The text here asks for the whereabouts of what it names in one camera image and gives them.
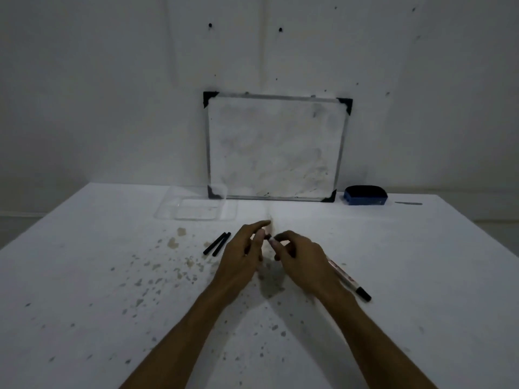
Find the person's right hand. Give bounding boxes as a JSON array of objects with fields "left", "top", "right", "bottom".
[{"left": 269, "top": 230, "right": 353, "bottom": 305}]

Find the person's left hand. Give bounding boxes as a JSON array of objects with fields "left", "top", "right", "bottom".
[{"left": 210, "top": 220, "right": 272, "bottom": 296}]

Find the person's right forearm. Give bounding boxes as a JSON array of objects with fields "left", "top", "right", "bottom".
[{"left": 324, "top": 293, "right": 438, "bottom": 389}]

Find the person's left forearm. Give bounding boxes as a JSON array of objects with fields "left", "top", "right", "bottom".
[{"left": 118, "top": 279, "right": 245, "bottom": 389}]

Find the clear plastic tray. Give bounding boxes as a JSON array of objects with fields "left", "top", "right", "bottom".
[{"left": 154, "top": 184, "right": 238, "bottom": 222}]

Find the white marker with black cap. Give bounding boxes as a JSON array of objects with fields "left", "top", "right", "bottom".
[{"left": 328, "top": 259, "right": 372, "bottom": 303}]

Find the blue whiteboard eraser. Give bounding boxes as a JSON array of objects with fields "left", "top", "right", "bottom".
[{"left": 344, "top": 185, "right": 388, "bottom": 206}]

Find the whiteboard with metal frame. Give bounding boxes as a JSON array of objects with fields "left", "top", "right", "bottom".
[{"left": 202, "top": 91, "right": 353, "bottom": 203}]

